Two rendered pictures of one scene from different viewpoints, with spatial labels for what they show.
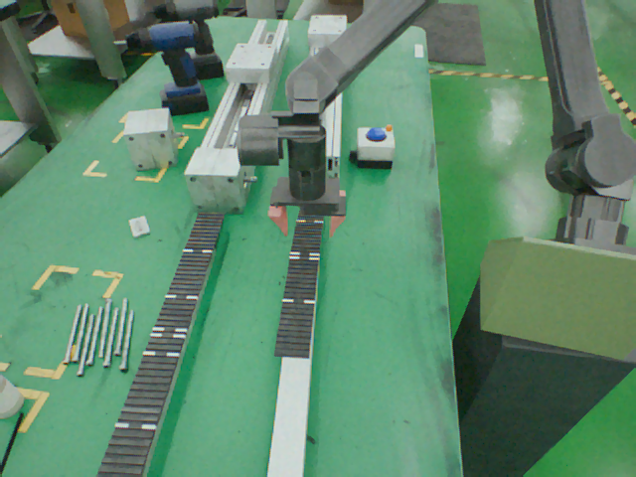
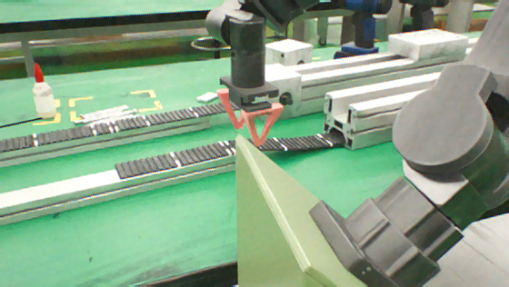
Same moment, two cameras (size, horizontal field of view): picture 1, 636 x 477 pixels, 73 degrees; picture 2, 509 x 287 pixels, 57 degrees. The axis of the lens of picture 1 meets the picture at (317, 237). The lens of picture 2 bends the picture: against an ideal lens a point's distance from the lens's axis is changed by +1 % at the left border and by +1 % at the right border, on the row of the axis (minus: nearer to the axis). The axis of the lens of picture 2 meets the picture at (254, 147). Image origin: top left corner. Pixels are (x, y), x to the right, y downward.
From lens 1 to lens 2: 0.68 m
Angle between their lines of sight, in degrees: 51
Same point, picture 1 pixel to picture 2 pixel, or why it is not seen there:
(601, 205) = (397, 192)
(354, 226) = (311, 172)
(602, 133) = (446, 86)
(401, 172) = not seen: hidden behind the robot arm
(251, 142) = (214, 14)
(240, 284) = (187, 145)
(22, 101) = not seen: hidden behind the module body
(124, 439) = (25, 140)
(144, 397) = (57, 135)
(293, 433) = (47, 192)
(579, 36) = not seen: outside the picture
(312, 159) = (234, 40)
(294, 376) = (100, 178)
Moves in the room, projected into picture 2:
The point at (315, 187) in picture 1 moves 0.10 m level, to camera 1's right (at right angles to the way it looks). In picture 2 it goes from (237, 73) to (270, 91)
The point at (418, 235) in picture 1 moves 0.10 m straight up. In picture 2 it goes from (344, 211) to (351, 152)
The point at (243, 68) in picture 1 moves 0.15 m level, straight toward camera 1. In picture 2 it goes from (401, 39) to (362, 49)
